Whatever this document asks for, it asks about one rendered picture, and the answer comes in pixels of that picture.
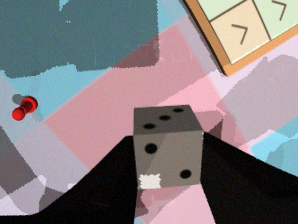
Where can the red pawn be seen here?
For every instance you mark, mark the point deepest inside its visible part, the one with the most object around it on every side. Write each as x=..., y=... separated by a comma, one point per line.
x=28, y=104

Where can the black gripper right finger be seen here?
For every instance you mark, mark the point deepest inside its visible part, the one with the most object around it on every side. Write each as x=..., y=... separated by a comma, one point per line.
x=241, y=189

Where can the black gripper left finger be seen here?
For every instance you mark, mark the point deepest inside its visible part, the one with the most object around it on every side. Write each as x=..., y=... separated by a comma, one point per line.
x=107, y=195

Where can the grey die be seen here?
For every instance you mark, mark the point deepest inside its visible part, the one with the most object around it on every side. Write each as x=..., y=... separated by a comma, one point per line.
x=168, y=143

